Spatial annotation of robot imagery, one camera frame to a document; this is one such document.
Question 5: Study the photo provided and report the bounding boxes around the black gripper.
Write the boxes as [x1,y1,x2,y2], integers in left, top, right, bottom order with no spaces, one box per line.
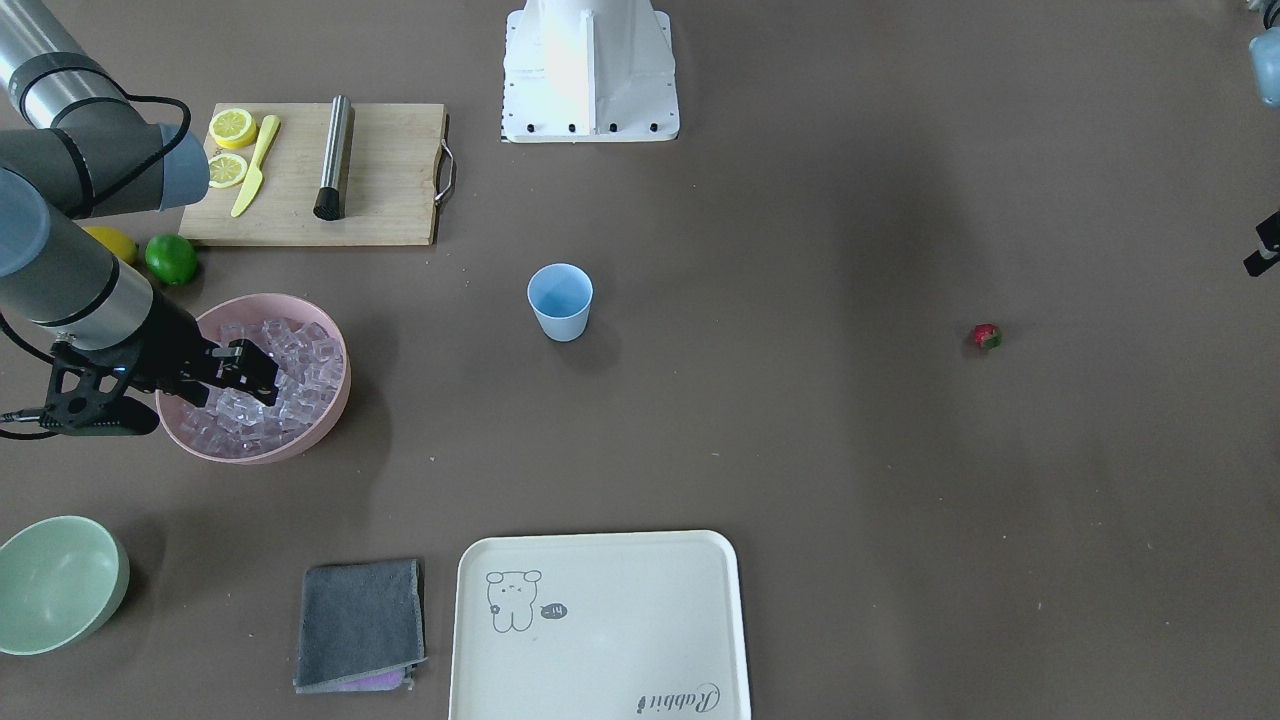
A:
[128,290,279,407]

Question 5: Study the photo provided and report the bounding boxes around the clear ice cubes pile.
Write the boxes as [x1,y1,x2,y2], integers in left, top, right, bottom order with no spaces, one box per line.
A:
[177,316,346,459]

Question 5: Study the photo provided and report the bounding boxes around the red strawberry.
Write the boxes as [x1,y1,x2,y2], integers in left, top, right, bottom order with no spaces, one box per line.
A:
[970,323,1004,352]

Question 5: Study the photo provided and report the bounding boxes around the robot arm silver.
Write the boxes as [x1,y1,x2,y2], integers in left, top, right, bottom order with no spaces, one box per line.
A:
[1243,1,1279,277]
[3,1,278,424]

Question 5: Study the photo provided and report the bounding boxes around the light blue cup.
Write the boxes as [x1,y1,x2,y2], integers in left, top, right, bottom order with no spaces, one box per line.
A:
[526,263,594,342]

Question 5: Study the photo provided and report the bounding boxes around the pink bowl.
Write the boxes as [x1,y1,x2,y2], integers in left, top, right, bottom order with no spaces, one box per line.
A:
[155,293,351,465]

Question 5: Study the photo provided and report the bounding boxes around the green lime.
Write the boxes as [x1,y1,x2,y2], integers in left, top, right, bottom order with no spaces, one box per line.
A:
[143,233,198,286]

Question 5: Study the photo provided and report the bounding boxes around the yellow lemon upper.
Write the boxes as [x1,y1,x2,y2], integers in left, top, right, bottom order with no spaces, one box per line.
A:
[81,225,140,266]

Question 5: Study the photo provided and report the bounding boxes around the steel muddler black tip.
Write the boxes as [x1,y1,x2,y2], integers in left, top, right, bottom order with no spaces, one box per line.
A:
[314,94,355,222]

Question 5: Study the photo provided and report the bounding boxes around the lemon slice lower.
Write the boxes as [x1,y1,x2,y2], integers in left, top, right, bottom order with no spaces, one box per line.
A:
[207,152,250,190]

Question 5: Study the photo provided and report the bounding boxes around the wooden cutting board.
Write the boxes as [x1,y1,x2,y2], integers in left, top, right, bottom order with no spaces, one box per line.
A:
[179,100,456,249]

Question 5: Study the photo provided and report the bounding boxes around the lemon half upper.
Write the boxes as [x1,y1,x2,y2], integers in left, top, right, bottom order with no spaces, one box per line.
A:
[207,108,259,150]

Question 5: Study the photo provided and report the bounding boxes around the yellow plastic knife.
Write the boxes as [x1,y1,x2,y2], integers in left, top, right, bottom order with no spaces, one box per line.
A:
[230,114,282,218]

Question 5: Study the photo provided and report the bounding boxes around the green bowl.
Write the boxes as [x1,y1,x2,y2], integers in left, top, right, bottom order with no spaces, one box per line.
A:
[1,515,131,656]

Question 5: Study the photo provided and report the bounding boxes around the grey folded cloth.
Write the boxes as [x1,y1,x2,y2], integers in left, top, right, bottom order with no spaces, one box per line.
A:
[293,559,428,694]

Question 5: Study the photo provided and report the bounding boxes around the cream rabbit tray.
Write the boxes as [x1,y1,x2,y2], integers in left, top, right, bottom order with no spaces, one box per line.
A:
[448,530,753,719]

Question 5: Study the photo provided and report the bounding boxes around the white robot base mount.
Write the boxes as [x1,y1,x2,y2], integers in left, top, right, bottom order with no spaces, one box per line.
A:
[500,1,681,143]

